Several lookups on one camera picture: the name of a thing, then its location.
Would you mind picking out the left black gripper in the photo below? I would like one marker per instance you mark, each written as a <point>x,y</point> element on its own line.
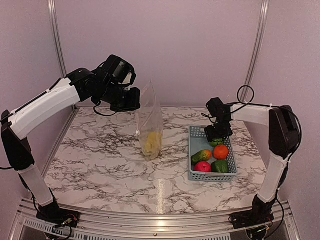
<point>133,103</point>

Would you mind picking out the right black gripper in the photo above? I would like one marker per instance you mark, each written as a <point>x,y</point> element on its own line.
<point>211,134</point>

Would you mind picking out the green toy cabbage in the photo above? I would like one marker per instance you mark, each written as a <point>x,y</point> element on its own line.
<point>217,142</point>

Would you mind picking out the orange toy orange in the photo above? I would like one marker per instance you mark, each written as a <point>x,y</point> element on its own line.
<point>221,152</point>

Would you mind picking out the grey plastic basket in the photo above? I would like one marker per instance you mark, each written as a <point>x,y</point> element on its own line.
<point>197,141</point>

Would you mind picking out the clear zip top bag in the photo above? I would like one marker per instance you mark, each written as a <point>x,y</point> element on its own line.
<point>149,117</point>

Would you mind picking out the yellow toy lemon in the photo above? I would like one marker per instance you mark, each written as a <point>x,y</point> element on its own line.
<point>155,139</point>

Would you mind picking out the yellow toy banana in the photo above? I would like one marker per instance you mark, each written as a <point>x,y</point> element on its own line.
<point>151,153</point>

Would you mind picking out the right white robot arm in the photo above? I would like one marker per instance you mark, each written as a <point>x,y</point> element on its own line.
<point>284,138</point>

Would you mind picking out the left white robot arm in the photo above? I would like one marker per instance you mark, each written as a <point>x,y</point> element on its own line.
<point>110,85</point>

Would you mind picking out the green orange toy cucumber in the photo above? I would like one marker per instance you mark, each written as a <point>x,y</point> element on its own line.
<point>201,156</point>

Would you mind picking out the green toy bell pepper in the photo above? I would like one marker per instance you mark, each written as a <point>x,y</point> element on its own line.
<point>220,166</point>

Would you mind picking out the red toy apple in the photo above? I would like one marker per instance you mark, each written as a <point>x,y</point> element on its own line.
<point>203,166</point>

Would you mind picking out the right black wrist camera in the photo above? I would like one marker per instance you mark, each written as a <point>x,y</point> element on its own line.
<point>218,110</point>

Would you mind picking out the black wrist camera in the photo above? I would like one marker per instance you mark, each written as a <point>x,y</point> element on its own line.
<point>116,71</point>
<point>218,110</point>

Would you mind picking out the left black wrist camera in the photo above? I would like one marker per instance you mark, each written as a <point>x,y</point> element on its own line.
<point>116,71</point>

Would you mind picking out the right aluminium frame post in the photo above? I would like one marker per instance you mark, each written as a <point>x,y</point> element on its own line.
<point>261,28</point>

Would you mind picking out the aluminium frame post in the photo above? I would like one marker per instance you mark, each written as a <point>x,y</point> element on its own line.
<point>261,28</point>
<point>56,36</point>

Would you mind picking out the left aluminium frame post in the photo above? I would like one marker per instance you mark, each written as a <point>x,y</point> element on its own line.
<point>56,36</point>

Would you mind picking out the front aluminium rail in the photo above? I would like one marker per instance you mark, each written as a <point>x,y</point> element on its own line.
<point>108,225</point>

